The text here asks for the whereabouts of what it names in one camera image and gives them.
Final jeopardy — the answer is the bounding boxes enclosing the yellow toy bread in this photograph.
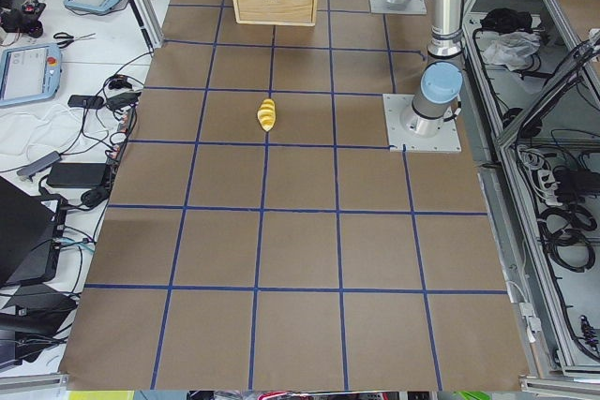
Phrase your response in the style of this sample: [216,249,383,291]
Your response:
[257,98,277,133]

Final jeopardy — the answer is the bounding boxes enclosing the black scissors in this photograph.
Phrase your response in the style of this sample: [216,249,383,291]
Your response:
[52,32,96,49]

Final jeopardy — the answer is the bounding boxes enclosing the black phone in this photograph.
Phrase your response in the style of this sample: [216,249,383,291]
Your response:
[67,95,105,110]

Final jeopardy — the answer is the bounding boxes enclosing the white crumpled cloth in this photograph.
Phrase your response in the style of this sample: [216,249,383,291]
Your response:
[482,31,541,71]

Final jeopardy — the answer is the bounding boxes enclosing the blue teach pendant near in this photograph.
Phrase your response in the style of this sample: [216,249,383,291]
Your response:
[1,43,62,108]

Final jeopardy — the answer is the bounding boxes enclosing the black power adapter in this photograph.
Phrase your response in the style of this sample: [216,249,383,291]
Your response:
[47,162,107,188]

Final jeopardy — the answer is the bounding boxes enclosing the black laptop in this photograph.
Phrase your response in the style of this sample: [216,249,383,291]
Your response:
[1,179,67,288]

